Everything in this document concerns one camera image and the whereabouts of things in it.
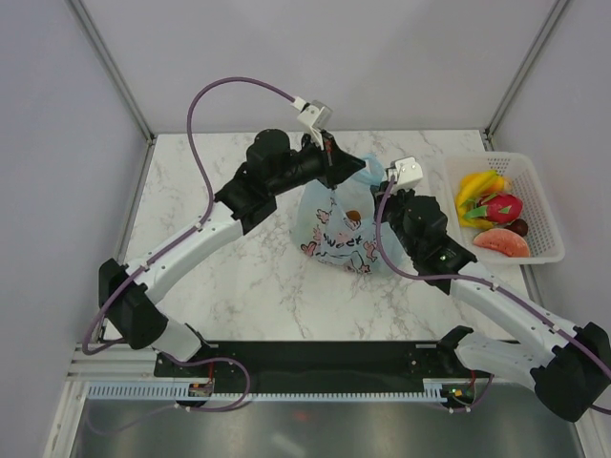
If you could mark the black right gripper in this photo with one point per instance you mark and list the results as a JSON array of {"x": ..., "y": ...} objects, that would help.
[{"x": 391, "y": 194}]

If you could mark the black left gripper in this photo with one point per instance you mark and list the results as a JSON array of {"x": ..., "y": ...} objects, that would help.
[{"x": 337, "y": 165}]

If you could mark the yellow fake banana bunch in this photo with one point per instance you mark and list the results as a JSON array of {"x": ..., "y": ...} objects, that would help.
[{"x": 473, "y": 189}]

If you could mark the light blue plastic bag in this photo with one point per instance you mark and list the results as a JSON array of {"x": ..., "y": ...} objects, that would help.
[{"x": 323, "y": 232}]

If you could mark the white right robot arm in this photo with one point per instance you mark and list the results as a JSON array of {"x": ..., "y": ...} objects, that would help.
[{"x": 567, "y": 366}]

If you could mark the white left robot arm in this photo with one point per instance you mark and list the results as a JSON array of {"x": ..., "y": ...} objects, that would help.
[{"x": 130, "y": 293}]

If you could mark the red fake dragon fruit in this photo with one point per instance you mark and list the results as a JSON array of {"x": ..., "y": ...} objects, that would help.
[{"x": 499, "y": 208}]

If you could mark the fake watermelon slice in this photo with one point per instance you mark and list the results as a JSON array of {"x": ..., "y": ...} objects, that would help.
[{"x": 503, "y": 241}]

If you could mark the orange fake peach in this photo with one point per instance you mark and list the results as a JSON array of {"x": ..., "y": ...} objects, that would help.
[{"x": 501, "y": 185}]

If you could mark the dark purple fake plum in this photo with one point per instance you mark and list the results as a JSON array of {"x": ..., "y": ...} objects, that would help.
[{"x": 519, "y": 227}]

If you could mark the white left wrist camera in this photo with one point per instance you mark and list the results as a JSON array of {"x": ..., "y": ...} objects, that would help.
[{"x": 313, "y": 116}]

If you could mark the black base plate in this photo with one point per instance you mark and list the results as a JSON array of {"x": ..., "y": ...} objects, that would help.
[{"x": 340, "y": 365}]

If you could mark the right aluminium corner post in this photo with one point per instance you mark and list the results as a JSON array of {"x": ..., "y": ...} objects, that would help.
[{"x": 533, "y": 54}]

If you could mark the aluminium corner post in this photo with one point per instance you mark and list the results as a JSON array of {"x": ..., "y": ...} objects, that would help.
[
  {"x": 94, "y": 37},
  {"x": 533, "y": 54}
]

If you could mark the aluminium frame rail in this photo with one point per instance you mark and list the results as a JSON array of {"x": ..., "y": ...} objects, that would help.
[{"x": 118, "y": 363}]

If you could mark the white slotted cable duct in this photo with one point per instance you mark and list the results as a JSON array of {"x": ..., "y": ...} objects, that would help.
[{"x": 187, "y": 392}]

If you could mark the left aluminium corner post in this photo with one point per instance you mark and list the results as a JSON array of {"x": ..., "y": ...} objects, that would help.
[{"x": 94, "y": 37}]

